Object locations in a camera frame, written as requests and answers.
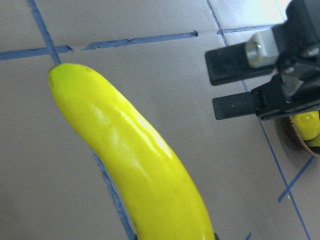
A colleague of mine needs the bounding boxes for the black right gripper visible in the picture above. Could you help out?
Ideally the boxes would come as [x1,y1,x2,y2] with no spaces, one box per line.
[204,0,320,102]

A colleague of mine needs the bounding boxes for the brown woven wicker basket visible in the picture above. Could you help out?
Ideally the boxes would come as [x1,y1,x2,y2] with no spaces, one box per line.
[280,116,320,159]

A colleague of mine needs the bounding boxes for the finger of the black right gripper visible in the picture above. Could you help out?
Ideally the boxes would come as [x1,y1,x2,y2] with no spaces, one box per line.
[212,74,320,120]

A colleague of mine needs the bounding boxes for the yellow lemon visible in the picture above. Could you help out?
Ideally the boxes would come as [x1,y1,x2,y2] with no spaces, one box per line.
[293,111,320,141]

